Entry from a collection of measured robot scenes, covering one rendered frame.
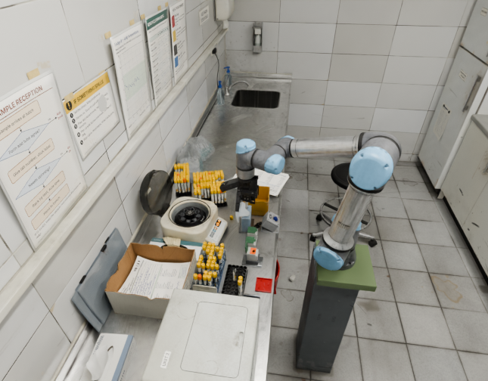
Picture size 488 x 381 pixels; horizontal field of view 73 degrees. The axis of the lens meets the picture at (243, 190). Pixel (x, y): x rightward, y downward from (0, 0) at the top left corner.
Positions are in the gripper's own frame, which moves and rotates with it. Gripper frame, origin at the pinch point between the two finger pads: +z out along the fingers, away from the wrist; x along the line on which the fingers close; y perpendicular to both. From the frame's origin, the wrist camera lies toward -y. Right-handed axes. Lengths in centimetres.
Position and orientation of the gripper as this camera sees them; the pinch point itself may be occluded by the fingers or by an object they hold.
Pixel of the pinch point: (240, 212)
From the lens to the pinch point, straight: 147.5
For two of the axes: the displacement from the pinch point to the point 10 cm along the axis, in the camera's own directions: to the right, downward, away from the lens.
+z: 0.0, 8.1, 5.9
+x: 2.6, -5.7, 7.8
